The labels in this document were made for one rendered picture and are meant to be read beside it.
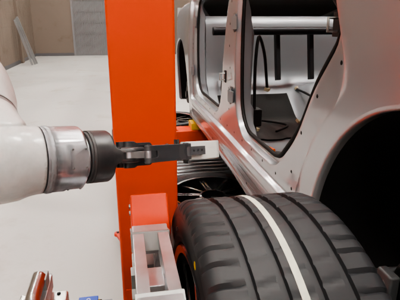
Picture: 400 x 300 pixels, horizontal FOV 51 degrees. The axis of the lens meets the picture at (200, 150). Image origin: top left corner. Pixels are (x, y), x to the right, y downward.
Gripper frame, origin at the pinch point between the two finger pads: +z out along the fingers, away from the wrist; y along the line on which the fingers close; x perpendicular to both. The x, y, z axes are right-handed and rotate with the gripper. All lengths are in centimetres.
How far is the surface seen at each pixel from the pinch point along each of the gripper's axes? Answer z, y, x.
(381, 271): 47, 3, -30
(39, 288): -22.3, -19.3, -23.3
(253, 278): -5.9, 18.7, -15.7
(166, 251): -8.3, 1.7, -15.2
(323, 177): 49, -13, -10
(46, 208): 51, -292, -49
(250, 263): -5.2, 17.4, -14.4
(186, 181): 102, -161, -24
